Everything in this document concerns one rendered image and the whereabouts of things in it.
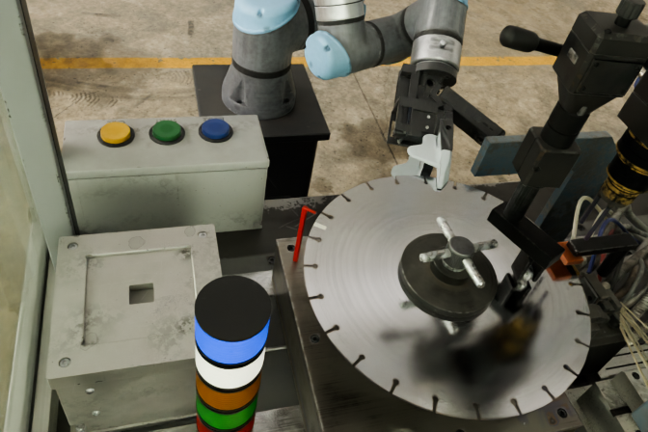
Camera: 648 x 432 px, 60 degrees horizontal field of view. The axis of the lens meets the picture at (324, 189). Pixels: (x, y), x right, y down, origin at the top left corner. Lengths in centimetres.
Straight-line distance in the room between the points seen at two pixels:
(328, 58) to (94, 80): 178
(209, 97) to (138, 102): 125
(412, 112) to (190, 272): 38
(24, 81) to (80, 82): 193
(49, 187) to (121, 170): 13
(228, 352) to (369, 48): 65
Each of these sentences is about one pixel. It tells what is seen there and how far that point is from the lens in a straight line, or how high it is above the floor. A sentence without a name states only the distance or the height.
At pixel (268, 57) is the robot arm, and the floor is 88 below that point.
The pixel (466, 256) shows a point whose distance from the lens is 62.
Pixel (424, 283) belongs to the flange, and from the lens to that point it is 64.
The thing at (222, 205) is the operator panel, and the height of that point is 81.
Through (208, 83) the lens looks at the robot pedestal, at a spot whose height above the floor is 75.
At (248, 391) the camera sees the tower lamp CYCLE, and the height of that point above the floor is 109.
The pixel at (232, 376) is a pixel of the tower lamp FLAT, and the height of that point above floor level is 111.
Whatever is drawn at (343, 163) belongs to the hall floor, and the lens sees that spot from 221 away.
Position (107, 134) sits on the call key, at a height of 91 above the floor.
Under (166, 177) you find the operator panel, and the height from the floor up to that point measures 87.
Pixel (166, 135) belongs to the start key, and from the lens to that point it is 84.
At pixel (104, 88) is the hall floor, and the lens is 251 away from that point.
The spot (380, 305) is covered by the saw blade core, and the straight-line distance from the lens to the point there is 62.
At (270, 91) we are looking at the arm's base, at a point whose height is 81.
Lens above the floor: 145
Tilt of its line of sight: 44 degrees down
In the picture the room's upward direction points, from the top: 12 degrees clockwise
